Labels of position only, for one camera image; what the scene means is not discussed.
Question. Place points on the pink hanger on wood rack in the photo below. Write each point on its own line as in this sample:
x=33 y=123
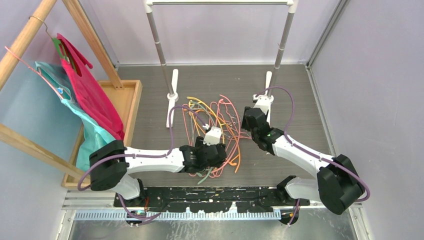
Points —
x=58 y=91

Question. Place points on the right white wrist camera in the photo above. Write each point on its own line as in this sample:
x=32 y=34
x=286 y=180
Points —
x=263 y=102

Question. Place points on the yellow plastic hanger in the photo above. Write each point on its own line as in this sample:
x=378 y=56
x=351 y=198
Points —
x=205 y=106

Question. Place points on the orange plastic hanger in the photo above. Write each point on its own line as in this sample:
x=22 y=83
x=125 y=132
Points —
x=230 y=137

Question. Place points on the green hanger gold hook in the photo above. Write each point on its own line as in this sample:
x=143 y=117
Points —
x=58 y=44

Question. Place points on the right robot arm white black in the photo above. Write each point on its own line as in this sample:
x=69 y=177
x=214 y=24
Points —
x=336 y=183

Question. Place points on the mint green plastic hanger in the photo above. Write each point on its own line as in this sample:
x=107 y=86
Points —
x=198 y=106

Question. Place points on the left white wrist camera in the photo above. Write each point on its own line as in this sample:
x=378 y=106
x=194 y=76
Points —
x=213 y=136

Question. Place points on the teal garment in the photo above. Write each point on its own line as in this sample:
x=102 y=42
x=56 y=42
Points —
x=94 y=135

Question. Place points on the thick pink plastic hanger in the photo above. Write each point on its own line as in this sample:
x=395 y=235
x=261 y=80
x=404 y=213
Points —
x=218 y=171

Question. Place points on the metal clothes rack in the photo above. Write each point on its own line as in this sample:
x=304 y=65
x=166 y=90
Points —
x=219 y=32

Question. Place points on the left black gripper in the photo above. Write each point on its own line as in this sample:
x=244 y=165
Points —
x=200 y=145

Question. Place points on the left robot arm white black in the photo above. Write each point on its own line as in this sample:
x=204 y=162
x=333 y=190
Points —
x=112 y=166

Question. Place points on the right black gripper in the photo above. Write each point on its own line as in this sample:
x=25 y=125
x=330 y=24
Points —
x=245 y=125

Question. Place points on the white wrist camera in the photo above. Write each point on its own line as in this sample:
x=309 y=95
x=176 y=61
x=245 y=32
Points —
x=263 y=102
x=213 y=136

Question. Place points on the aluminium frame rail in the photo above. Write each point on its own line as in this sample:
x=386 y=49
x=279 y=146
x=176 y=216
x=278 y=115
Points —
x=106 y=206

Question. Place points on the red garment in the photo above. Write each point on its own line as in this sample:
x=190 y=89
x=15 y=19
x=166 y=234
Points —
x=89 y=94

